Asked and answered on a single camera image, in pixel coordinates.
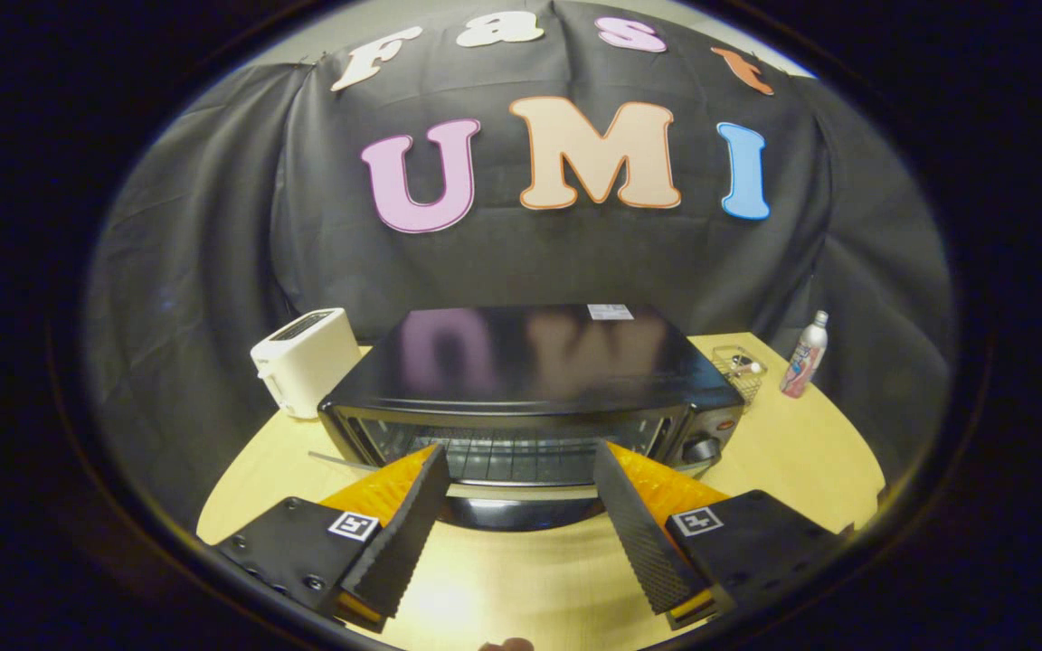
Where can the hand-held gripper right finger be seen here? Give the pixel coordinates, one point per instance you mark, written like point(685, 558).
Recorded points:
point(643, 542)

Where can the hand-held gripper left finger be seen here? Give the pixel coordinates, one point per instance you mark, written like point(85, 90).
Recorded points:
point(403, 542)

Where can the black toaster oven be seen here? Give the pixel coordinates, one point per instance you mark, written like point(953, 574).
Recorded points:
point(530, 362)

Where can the white pop-up toaster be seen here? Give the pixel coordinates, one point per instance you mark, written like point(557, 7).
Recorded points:
point(308, 362)

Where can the small white brown-tipped item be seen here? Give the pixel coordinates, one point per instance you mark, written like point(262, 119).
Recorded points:
point(745, 364)

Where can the white pink drink bottle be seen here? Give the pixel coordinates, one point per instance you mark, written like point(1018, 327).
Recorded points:
point(803, 362)

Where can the black backdrop cloth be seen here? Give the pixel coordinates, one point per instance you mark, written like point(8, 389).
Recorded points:
point(530, 262)

